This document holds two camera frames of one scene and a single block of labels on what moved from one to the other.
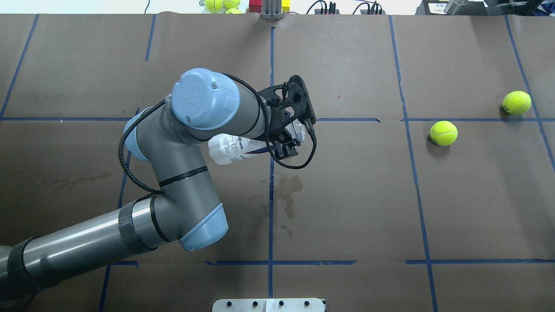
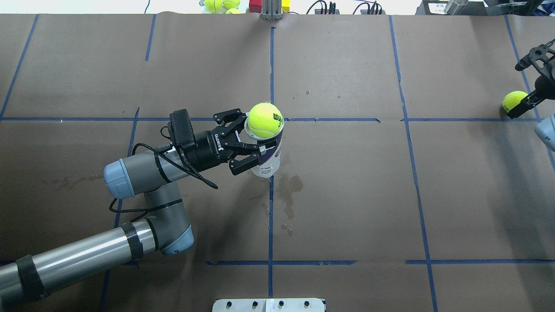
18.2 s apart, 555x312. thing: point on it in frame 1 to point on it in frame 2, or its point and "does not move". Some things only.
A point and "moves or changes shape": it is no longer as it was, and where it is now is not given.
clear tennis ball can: x=229 y=147 moves or changes shape
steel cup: x=452 y=6 does not move
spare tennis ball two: x=229 y=4 does not move
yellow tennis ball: x=444 y=133 moves or changes shape
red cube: x=255 y=6 does not move
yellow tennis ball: x=517 y=102 does not move
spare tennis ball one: x=213 y=6 does not move
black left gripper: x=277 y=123 to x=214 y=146
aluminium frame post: x=272 y=10 does not move
